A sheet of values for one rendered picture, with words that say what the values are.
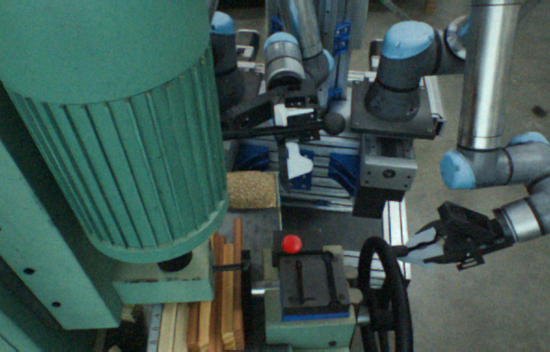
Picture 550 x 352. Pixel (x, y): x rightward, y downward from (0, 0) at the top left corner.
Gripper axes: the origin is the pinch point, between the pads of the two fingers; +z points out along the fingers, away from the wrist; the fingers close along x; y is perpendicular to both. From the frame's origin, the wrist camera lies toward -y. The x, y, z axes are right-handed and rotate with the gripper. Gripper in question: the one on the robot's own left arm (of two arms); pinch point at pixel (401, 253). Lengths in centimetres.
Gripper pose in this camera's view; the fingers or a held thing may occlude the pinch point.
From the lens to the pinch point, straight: 90.3
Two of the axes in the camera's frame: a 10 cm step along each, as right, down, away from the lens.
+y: 5.0, 5.7, 6.5
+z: -8.6, 3.8, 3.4
